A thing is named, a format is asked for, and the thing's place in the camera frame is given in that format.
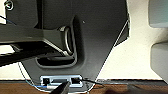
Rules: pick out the grey robot body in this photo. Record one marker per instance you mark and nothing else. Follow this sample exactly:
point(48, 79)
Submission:
point(26, 37)

